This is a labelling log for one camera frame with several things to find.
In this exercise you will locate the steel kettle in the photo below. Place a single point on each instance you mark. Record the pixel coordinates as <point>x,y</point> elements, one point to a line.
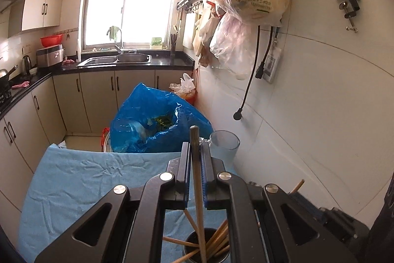
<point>26,65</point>

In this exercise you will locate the dark grey utensil holder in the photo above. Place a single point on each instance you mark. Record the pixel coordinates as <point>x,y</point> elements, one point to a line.
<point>193,238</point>

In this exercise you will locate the wooden chopstick six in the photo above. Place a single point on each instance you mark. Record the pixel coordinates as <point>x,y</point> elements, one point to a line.
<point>186,256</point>

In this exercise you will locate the chrome sink faucet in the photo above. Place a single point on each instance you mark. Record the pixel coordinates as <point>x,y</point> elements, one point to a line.
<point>115,34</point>

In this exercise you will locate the clear glass mug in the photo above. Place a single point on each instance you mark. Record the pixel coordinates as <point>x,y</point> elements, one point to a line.
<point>224,146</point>

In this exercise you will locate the blue plastic bag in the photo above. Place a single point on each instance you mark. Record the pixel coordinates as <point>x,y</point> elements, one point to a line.
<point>155,121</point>

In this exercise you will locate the wooden chopstick seven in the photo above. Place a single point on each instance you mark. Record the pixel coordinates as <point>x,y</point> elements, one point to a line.
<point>197,177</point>

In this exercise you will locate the wall badge card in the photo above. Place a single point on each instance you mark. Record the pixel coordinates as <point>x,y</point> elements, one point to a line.
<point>271,64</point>

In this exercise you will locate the hanging pink plastic bag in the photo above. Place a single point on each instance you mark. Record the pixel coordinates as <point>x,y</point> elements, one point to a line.
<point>234,46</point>

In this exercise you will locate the red plastic basin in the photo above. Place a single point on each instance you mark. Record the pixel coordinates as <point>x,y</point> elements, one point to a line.
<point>51,40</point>

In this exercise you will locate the wooden chopstick three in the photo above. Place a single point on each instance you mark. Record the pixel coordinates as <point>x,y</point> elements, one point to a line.
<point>216,234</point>

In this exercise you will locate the white bag red bin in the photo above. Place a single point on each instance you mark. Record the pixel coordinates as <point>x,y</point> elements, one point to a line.
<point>185,89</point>

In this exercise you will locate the wooden chopstick eight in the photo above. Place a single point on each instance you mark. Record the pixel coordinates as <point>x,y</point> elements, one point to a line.
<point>298,186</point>

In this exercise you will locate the blue terry table cloth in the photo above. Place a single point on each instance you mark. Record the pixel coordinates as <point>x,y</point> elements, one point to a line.
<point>67,183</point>

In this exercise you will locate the wooden chopstick four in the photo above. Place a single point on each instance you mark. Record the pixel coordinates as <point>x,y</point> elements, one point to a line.
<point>217,243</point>

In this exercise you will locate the wooden chopstick five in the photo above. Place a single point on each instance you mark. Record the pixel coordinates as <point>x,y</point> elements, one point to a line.
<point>223,250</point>

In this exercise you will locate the steel kitchen sink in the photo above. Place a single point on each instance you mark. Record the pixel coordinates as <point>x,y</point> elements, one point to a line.
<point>128,59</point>

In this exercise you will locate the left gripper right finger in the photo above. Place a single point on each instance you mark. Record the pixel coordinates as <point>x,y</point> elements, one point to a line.
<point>266,224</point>

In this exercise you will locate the wooden chopstick two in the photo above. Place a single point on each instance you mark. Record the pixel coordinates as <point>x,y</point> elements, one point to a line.
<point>180,242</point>

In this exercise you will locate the black wall utensil rack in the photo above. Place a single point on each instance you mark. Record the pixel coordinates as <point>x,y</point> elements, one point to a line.
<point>187,5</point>

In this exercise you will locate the black wok pan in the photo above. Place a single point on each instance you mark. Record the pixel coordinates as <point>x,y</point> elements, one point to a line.
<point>4,76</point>

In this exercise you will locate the lower kitchen cabinets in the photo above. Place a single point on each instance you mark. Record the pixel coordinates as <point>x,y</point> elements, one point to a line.
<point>73,108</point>

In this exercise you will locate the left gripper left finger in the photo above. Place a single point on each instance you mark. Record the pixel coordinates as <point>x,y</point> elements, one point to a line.
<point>126,225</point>

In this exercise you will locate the wooden chopstick one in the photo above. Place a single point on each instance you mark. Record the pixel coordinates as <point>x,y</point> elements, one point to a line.
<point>191,220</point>

